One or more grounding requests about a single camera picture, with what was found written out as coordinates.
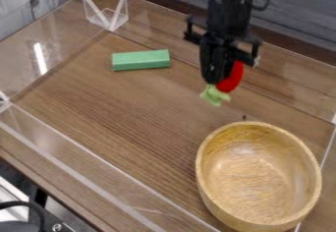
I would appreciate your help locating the green rectangular block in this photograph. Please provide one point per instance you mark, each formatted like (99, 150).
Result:
(150, 59)

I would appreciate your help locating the red plush strawberry toy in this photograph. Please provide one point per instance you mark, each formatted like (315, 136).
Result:
(218, 93)

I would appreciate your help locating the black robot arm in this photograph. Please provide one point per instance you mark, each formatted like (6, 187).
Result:
(223, 35)

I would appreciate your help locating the clear acrylic tray walls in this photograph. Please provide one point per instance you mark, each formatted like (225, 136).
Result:
(107, 138)

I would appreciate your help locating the clear acrylic corner bracket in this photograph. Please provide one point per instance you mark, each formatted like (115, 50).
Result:
(107, 18)

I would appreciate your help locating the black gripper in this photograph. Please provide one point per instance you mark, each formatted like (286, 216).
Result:
(211, 57)

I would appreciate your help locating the black metal table frame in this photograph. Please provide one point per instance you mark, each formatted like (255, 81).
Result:
(59, 218)

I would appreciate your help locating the wooden bowl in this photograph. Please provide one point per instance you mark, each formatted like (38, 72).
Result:
(258, 176)

